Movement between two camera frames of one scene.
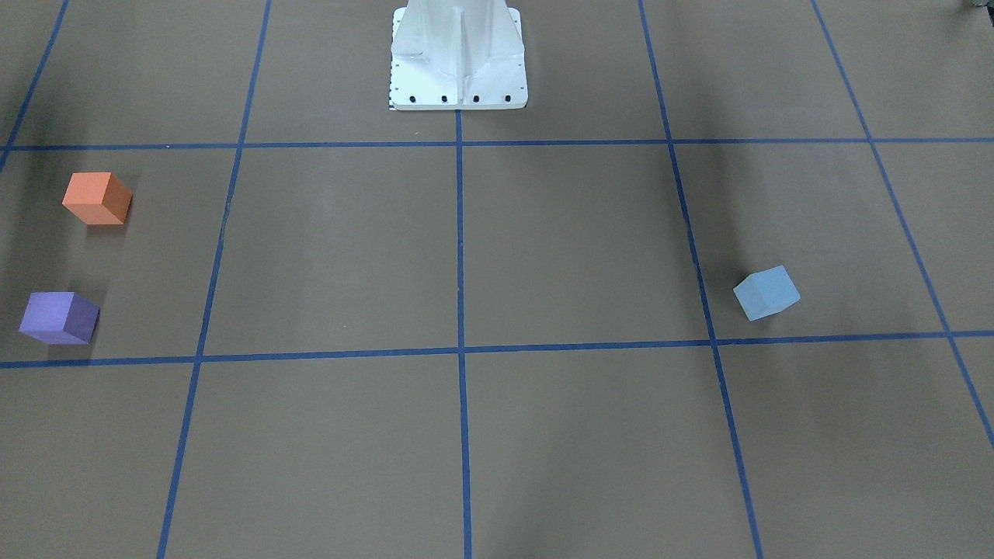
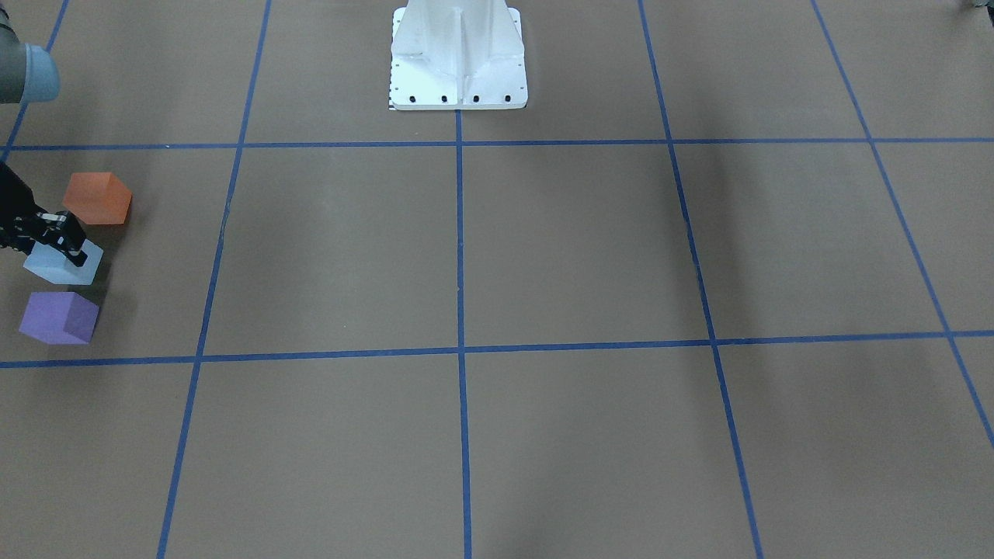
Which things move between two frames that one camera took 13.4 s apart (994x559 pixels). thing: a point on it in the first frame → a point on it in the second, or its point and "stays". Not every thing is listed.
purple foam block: (60, 318) stays
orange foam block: (98, 198) stays
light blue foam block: (766, 293) → (59, 267)
